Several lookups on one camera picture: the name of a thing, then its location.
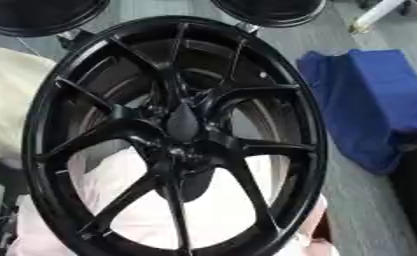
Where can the black spoked wheel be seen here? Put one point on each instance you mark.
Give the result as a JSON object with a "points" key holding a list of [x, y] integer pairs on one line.
{"points": [[130, 131]]}

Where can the black wheel stand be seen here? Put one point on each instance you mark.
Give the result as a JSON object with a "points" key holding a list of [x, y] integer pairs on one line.
{"points": [[7, 196]]}

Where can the white cloth cover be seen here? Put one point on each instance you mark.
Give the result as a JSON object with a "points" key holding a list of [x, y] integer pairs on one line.
{"points": [[217, 213]]}

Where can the blue cloth bag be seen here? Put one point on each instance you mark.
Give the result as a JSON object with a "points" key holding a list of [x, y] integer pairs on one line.
{"points": [[375, 103]]}

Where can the cream cloth cover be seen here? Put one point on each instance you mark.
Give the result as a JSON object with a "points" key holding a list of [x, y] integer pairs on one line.
{"points": [[10, 100]]}

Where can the white pole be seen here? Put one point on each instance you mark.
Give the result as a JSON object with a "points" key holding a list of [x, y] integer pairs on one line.
{"points": [[373, 15]]}

